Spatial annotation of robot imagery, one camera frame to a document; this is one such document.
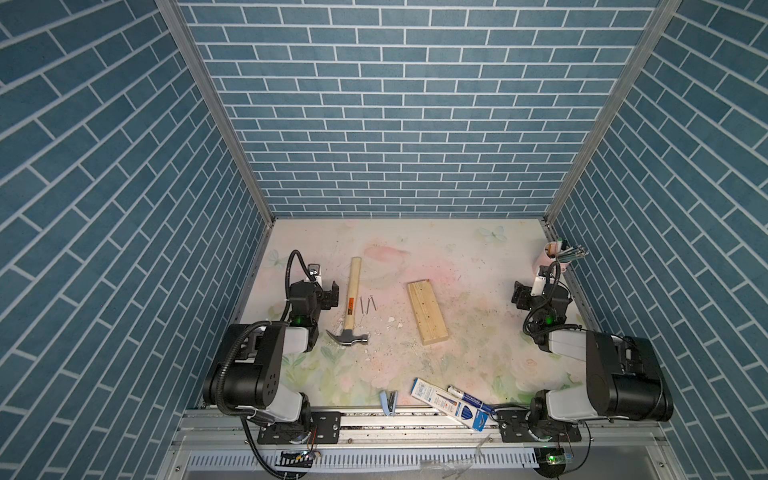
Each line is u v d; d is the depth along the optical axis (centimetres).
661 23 72
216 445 72
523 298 84
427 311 91
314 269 81
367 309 96
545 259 97
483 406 77
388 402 77
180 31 73
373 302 97
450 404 77
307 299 71
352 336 89
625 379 44
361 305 96
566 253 94
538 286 82
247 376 42
